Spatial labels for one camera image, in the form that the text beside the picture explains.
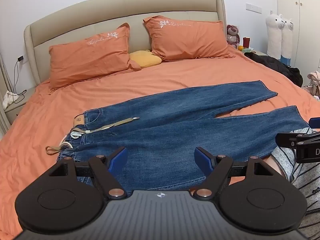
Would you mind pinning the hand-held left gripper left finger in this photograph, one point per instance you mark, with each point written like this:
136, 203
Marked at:
118, 159

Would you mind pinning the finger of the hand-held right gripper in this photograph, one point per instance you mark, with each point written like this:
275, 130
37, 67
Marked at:
287, 139

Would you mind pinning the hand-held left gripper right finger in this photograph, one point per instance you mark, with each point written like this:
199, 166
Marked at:
202, 159

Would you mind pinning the beige woven belt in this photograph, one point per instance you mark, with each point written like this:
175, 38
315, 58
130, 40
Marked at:
112, 126

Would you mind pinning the blue denim pants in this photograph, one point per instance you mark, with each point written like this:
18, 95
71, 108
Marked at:
162, 130

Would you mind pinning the person's bare leg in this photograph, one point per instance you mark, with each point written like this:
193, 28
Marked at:
273, 166

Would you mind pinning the person's grey striped clothing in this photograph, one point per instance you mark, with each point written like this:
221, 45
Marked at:
305, 187

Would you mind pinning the pile of pale clothes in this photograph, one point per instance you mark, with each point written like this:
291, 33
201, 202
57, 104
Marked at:
313, 82

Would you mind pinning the black jacket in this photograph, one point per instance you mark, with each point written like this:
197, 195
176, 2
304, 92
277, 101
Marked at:
272, 63

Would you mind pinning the orange bed sheet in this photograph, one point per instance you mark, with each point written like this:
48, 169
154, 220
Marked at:
37, 120

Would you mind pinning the beige nightstand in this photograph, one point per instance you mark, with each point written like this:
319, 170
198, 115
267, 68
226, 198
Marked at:
261, 53
23, 102

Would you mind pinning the white alpaca plush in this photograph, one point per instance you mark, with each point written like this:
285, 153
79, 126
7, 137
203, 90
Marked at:
287, 40
273, 35

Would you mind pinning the yellow plush cushion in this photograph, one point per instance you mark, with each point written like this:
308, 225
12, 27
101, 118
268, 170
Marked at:
145, 58

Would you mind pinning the orange embroidered pillow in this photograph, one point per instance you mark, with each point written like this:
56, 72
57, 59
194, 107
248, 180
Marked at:
87, 60
187, 40

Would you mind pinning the red cup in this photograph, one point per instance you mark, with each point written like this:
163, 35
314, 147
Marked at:
246, 42

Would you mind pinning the pink plush bear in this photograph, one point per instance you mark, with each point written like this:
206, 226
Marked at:
232, 33

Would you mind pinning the white crumpled cloth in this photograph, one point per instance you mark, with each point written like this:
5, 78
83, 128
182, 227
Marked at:
10, 98

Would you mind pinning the white wardrobe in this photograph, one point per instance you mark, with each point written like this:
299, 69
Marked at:
305, 10

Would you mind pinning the beige padded headboard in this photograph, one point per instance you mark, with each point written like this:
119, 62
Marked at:
75, 27

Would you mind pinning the white wall switch panel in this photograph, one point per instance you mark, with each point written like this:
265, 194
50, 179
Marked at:
253, 8

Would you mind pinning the black wall charger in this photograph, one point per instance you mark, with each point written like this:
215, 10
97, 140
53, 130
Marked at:
20, 58

